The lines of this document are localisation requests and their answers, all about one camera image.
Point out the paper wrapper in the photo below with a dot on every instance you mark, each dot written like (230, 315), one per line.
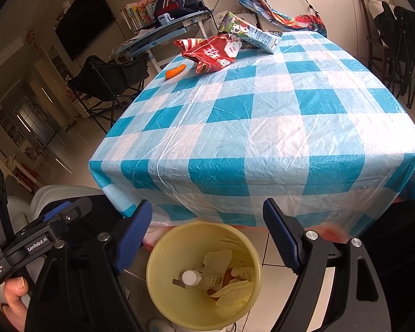
(238, 290)

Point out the person's left hand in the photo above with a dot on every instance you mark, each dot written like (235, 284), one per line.
(14, 309)

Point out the white bag on chair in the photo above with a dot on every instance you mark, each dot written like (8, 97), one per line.
(377, 7)

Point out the black trousers leg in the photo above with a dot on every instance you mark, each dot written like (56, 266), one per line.
(78, 288)

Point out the milk carton with cow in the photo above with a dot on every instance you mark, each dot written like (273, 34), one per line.
(264, 40)

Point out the white wall cabinet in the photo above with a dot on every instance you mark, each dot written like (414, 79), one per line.
(318, 0)

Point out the orange peel long piece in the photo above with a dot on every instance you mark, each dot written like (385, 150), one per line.
(227, 277)

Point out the blue white checkered tablecloth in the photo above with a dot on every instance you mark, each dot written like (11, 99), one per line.
(308, 126)

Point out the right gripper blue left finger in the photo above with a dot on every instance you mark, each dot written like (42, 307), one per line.
(132, 230)

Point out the dark blue red backpack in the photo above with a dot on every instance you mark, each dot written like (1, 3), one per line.
(178, 8)

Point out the black wall television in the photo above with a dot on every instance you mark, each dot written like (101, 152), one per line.
(83, 22)

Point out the small blue device on desk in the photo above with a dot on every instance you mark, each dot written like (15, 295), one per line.
(165, 19)

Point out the wooden chair with black clothes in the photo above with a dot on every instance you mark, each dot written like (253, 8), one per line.
(391, 49)

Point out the small orange peel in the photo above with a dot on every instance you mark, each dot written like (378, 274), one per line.
(171, 73)

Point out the blue white study desk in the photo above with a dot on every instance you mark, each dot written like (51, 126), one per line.
(144, 42)

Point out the colourful hanging bag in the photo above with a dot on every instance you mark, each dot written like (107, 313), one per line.
(303, 22)

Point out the yellow plastic trash bucket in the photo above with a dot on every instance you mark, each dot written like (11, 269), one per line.
(188, 247)

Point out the clear plastic bottle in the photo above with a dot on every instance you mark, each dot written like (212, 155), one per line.
(205, 277)

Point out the red snack bag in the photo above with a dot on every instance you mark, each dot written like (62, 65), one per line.
(211, 54)

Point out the row of books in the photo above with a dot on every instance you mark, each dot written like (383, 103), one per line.
(139, 15)

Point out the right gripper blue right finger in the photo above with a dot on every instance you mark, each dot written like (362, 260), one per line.
(286, 233)

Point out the pink plush toy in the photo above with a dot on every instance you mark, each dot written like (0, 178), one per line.
(147, 0)

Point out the black folding camping chair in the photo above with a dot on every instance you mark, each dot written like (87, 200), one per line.
(101, 87)

